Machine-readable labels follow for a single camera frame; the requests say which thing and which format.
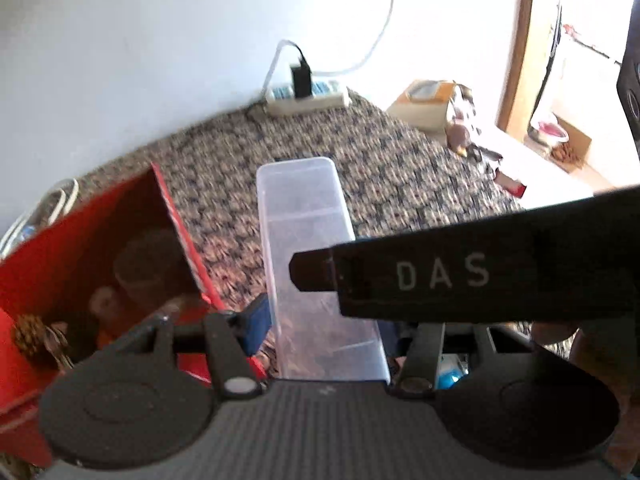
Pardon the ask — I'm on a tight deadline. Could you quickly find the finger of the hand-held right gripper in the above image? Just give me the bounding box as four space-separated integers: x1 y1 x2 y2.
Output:
290 247 346 293

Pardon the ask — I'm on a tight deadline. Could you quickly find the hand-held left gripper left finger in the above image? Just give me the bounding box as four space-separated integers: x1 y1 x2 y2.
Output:
131 294 271 402

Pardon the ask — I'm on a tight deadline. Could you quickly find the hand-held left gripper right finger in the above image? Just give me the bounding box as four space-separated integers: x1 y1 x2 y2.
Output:
389 323 531 400

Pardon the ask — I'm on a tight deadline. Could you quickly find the clear plastic box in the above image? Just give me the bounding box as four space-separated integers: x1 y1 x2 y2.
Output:
256 156 392 382

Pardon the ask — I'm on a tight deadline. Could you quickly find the red cardboard box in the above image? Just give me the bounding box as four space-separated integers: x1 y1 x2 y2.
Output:
0 162 267 467

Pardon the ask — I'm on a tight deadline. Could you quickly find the person's right hand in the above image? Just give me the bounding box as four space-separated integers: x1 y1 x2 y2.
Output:
531 321 640 477

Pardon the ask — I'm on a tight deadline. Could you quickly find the red snack packet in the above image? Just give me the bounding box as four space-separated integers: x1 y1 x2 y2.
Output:
492 170 528 198

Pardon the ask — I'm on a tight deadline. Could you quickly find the white bowl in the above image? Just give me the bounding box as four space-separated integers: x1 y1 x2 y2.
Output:
529 119 571 147

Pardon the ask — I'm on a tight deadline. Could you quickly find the small doll figure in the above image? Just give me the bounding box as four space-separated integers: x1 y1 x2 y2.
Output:
446 87 483 158

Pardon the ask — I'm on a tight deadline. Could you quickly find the white power strip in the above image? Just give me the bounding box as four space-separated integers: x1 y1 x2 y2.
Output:
265 80 352 117

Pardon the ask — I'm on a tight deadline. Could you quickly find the yellow white carton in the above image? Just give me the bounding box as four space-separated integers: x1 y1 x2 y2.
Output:
387 80 471 136

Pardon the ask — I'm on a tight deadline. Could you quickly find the black plug-in charger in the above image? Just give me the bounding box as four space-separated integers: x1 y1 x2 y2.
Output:
290 45 313 99

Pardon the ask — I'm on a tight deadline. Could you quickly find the pine cone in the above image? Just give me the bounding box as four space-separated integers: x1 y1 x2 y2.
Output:
12 312 53 358

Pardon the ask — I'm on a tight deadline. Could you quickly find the wooden door frame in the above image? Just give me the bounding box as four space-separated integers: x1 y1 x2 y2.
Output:
496 0 538 133

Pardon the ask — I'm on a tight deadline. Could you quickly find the coiled white cable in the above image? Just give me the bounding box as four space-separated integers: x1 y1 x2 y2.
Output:
0 178 81 258

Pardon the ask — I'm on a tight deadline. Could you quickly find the white power strip cable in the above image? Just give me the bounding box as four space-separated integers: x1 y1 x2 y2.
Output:
310 0 397 78

